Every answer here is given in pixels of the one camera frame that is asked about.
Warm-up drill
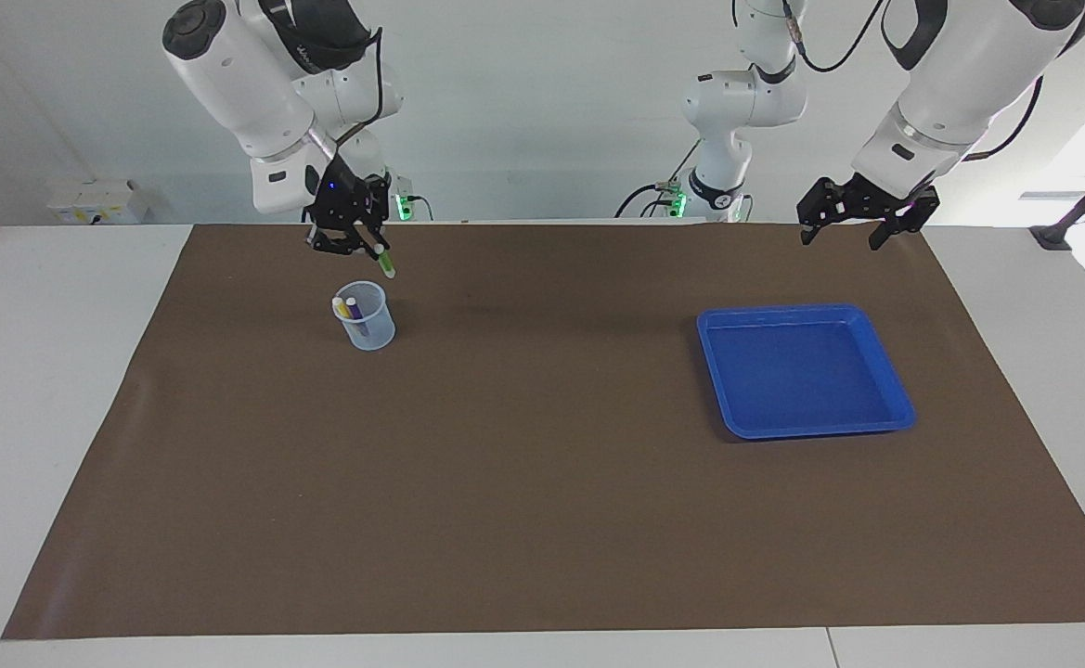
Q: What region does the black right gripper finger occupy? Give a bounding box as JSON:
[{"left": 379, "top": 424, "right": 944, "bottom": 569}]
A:
[
  {"left": 361, "top": 215, "right": 393, "bottom": 261},
  {"left": 308, "top": 227, "right": 357, "bottom": 257}
]

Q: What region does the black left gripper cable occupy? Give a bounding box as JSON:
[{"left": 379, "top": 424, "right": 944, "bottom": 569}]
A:
[{"left": 964, "top": 77, "right": 1046, "bottom": 164}]

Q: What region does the black left base cable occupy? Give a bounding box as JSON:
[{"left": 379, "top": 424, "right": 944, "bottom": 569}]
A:
[{"left": 614, "top": 139, "right": 701, "bottom": 221}]

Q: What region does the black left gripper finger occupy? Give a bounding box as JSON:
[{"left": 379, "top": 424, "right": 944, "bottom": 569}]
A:
[
  {"left": 797, "top": 178, "right": 840, "bottom": 247},
  {"left": 869, "top": 199, "right": 940, "bottom": 251}
]

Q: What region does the black stand with pole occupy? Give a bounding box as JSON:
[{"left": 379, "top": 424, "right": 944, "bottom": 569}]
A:
[{"left": 1029, "top": 148, "right": 1085, "bottom": 251}]

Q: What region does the translucent plastic cup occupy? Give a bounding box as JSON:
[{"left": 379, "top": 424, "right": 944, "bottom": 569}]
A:
[{"left": 332, "top": 281, "right": 396, "bottom": 352}]

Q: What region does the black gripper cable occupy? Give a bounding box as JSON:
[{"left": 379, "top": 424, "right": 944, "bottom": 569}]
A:
[
  {"left": 964, "top": 77, "right": 1046, "bottom": 164},
  {"left": 333, "top": 26, "right": 385, "bottom": 148}
]

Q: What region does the blue plastic tray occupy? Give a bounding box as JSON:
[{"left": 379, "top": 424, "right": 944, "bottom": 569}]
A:
[{"left": 696, "top": 304, "right": 918, "bottom": 440}]

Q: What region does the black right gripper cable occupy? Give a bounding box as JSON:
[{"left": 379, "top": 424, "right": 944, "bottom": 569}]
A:
[{"left": 333, "top": 26, "right": 385, "bottom": 148}]

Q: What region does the white wall socket box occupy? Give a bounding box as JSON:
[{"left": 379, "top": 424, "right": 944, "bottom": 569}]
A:
[{"left": 47, "top": 179, "right": 149, "bottom": 225}]

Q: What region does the brown table mat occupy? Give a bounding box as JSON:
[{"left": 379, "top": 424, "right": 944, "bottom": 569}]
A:
[{"left": 1, "top": 221, "right": 1085, "bottom": 641}]

